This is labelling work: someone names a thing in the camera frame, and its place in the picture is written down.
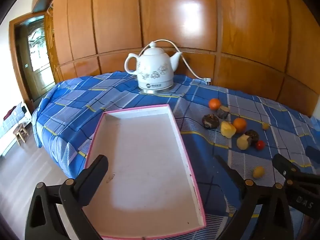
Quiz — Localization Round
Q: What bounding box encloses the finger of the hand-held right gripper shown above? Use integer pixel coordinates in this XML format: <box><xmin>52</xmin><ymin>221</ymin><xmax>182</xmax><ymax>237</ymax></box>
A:
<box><xmin>272</xmin><ymin>153</ymin><xmax>304</xmax><ymax>180</ymax></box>
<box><xmin>305</xmin><ymin>145</ymin><xmax>320</xmax><ymax>159</ymax></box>

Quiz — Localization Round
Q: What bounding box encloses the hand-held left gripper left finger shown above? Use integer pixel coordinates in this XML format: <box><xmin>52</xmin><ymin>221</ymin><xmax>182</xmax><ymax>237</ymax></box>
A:
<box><xmin>25</xmin><ymin>155</ymin><xmax>109</xmax><ymax>240</ymax></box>

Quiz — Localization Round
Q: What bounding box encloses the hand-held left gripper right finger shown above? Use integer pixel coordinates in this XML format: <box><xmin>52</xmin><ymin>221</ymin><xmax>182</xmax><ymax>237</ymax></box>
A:
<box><xmin>215</xmin><ymin>155</ymin><xmax>294</xmax><ymax>240</ymax></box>

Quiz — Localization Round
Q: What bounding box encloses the yellow cut fruit chunk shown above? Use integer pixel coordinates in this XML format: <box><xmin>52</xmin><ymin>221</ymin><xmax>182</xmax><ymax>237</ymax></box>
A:
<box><xmin>220</xmin><ymin>121</ymin><xmax>237</xmax><ymax>138</ymax></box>
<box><xmin>236</xmin><ymin>134</ymin><xmax>250</xmax><ymax>151</ymax></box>

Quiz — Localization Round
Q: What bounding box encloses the dark brown water chestnut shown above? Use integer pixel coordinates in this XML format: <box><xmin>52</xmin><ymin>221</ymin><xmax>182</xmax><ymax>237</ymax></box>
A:
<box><xmin>202</xmin><ymin>114</ymin><xmax>220</xmax><ymax>130</ymax></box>
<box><xmin>244</xmin><ymin>129</ymin><xmax>260</xmax><ymax>144</ymax></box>

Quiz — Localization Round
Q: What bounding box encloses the orange tangerine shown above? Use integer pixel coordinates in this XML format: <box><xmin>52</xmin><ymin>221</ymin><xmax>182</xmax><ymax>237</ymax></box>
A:
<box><xmin>233</xmin><ymin>117</ymin><xmax>247</xmax><ymax>133</ymax></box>
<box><xmin>209</xmin><ymin>98</ymin><xmax>222</xmax><ymax>111</ymax></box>

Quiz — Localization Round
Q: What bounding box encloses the pink-edged white tray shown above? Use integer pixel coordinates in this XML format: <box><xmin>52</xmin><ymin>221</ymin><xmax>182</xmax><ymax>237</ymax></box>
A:
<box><xmin>81</xmin><ymin>104</ymin><xmax>207</xmax><ymax>239</ymax></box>

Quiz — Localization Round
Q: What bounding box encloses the brown-skinned cut fruit piece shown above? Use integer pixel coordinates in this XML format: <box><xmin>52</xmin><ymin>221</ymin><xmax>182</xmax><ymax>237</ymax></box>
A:
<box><xmin>216</xmin><ymin>105</ymin><xmax>230</xmax><ymax>119</ymax></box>

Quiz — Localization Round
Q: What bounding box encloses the blue plaid bedsheet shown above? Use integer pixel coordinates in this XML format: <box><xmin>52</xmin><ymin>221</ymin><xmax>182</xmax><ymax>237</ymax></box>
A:
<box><xmin>32</xmin><ymin>70</ymin><xmax>320</xmax><ymax>240</ymax></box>

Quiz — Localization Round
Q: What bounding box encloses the small wooden stool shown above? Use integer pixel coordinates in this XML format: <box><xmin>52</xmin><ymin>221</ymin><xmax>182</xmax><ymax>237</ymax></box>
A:
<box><xmin>14</xmin><ymin>124</ymin><xmax>28</xmax><ymax>145</ymax></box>

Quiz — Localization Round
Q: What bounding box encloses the white floral electric kettle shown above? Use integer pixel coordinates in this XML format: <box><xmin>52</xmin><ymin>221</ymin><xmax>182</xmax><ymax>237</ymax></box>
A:
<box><xmin>124</xmin><ymin>41</ymin><xmax>182</xmax><ymax>95</ymax></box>

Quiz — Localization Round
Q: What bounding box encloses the wooden door with glass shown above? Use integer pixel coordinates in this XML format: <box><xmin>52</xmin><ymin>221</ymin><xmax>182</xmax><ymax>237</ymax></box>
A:
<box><xmin>10</xmin><ymin>12</ymin><xmax>57</xmax><ymax>103</ymax></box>

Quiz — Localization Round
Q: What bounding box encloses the wooden wardrobe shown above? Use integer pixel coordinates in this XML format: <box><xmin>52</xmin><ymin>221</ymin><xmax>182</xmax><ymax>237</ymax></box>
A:
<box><xmin>32</xmin><ymin>0</ymin><xmax>320</xmax><ymax>118</ymax></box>

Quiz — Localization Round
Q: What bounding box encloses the white power cable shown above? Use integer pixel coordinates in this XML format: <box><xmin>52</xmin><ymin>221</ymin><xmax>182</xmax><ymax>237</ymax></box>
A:
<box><xmin>140</xmin><ymin>39</ymin><xmax>207</xmax><ymax>81</ymax></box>

